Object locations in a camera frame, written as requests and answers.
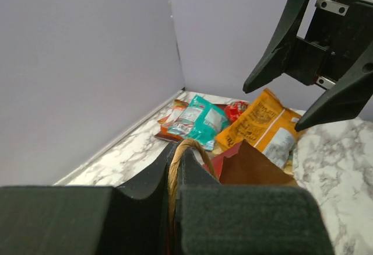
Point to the small red snack packet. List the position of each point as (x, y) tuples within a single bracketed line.
[(235, 109)]

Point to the red Doritos chip bag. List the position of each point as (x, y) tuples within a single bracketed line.
[(163, 137)]

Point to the red brown paper bag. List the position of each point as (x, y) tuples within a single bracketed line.
[(241, 164)]

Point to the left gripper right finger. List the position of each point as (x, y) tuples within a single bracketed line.
[(213, 218)]

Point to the teal snack packet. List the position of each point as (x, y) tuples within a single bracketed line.
[(201, 121)]

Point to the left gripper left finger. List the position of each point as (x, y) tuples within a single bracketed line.
[(127, 219)]

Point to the orange Fox's candy bag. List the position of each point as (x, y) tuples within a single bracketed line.
[(164, 131), (178, 107)]

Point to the yellow Kettle chip bag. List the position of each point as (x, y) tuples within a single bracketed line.
[(266, 125)]

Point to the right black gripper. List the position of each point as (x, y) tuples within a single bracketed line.
[(337, 38)]

